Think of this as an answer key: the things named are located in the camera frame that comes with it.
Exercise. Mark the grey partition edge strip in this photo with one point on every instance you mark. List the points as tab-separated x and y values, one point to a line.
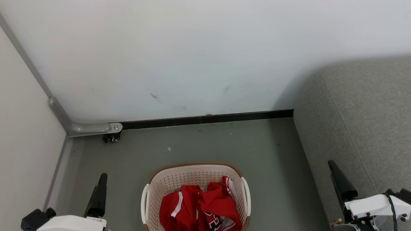
25	56

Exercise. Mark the grey fabric sofa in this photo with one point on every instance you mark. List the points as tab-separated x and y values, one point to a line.
359	122

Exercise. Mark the black baseboard strip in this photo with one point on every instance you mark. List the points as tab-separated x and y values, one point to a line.
208	119

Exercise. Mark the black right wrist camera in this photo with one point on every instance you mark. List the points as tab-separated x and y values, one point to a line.
403	194

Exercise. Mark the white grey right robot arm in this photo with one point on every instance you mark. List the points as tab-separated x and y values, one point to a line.
382	224

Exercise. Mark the red shorts with white stripe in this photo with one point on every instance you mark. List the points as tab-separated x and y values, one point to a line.
175	208

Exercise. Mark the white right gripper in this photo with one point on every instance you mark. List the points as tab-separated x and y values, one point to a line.
372	205

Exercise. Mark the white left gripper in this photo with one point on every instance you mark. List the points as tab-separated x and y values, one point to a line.
70	223

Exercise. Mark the cream plastic laundry basket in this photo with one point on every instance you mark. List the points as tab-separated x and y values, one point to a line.
192	175

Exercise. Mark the red jersey with striped trim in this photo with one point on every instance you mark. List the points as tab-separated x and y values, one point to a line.
221	202

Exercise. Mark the grey metal partition foot bracket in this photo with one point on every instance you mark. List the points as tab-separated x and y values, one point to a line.
80	128

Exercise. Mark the small black caster wheel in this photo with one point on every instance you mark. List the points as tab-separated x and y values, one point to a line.
112	138

